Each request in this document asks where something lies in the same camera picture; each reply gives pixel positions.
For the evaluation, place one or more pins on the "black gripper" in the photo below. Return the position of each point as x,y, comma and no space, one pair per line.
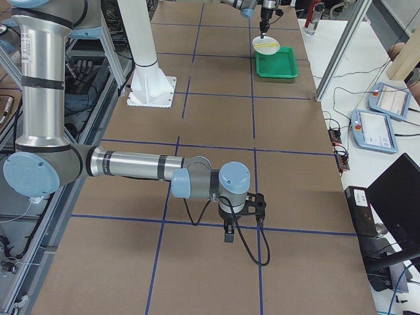
226,218
264,14

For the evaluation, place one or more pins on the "person at desk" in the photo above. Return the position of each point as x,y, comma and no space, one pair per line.
405,62

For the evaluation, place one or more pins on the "black box device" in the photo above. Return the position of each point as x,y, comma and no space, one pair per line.
360,212

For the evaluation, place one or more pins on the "green plastic tray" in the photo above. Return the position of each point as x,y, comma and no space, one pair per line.
281,65

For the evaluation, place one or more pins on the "yellow plastic spoon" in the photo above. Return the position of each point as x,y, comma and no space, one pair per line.
260,45

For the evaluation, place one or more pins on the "white round plate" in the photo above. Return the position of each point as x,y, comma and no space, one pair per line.
265,50

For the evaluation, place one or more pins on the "teach pendant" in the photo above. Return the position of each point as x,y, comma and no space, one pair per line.
373,131
390,100

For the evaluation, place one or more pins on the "black laptop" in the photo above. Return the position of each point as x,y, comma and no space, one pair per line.
394,196

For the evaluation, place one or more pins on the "far teach pendant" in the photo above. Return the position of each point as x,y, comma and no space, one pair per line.
390,100

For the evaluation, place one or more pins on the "aluminium frame post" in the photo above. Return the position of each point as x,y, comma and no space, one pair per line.
347,36

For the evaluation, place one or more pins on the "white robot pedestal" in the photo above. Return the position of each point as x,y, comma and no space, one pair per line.
150,87

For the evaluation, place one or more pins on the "near teach pendant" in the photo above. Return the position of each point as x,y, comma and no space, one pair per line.
373,131

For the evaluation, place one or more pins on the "red bottle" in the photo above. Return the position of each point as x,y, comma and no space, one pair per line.
310,11

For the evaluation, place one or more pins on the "clear water bottle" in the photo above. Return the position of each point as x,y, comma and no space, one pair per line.
315,18

